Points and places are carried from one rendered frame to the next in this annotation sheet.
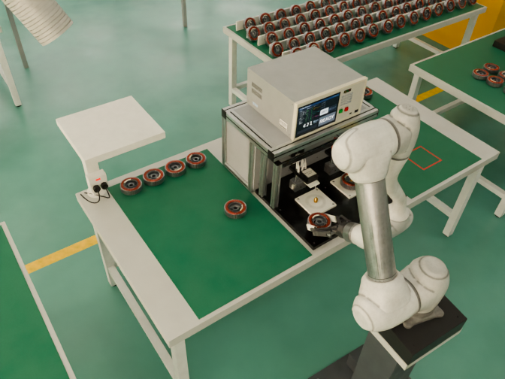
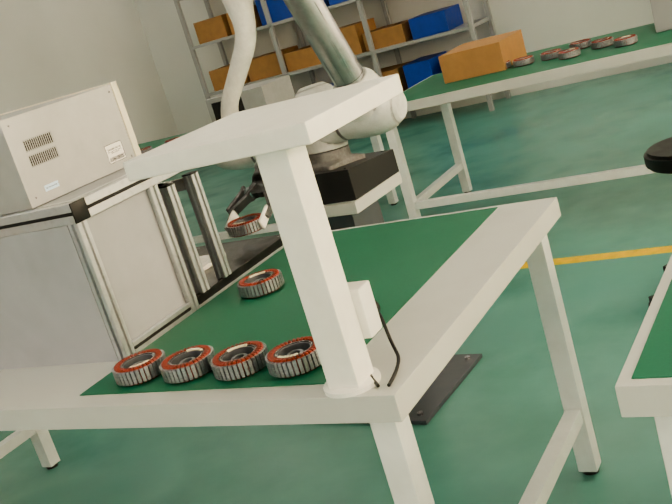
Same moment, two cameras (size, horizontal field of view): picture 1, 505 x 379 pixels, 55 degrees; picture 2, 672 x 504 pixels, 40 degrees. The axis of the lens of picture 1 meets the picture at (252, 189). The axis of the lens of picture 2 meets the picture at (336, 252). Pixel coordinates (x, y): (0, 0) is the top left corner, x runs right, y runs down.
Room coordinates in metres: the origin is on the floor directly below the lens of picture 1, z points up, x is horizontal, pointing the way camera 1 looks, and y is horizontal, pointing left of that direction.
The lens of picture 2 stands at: (2.29, 2.19, 1.37)
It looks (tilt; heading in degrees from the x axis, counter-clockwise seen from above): 15 degrees down; 249
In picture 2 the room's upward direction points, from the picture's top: 17 degrees counter-clockwise
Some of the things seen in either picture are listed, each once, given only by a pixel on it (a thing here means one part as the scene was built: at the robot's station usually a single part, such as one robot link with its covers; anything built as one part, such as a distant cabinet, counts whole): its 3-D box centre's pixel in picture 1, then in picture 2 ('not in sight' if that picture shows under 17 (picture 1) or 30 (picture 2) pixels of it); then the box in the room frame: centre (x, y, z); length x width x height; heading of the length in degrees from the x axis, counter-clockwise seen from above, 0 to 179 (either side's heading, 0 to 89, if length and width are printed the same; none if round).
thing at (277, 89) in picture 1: (304, 90); (15, 156); (2.12, -0.24, 1.22); 0.44 x 0.39 x 0.20; 127
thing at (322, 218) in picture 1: (319, 222); (246, 225); (1.59, -0.32, 0.83); 0.11 x 0.11 x 0.04
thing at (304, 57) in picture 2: not in sight; (313, 54); (-1.36, -6.57, 0.87); 0.42 x 0.40 x 0.18; 126
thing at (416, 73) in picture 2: not in sight; (428, 73); (-2.05, -5.64, 0.43); 0.42 x 0.28 x 0.30; 35
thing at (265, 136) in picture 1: (300, 112); (37, 203); (2.11, -0.23, 1.09); 0.68 x 0.44 x 0.05; 127
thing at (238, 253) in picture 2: (331, 194); (156, 278); (1.86, -0.41, 0.76); 0.64 x 0.47 x 0.02; 127
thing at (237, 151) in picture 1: (238, 153); (138, 269); (1.98, 0.08, 0.91); 0.28 x 0.03 x 0.32; 37
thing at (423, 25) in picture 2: not in sight; (436, 21); (-2.18, -5.47, 0.87); 0.42 x 0.36 x 0.19; 39
